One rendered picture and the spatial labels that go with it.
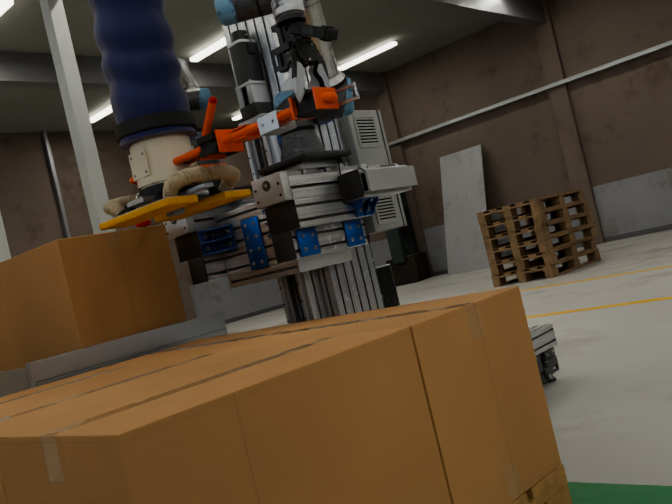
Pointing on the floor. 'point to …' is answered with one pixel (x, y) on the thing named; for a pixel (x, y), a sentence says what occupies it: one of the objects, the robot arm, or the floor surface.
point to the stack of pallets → (537, 222)
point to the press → (406, 253)
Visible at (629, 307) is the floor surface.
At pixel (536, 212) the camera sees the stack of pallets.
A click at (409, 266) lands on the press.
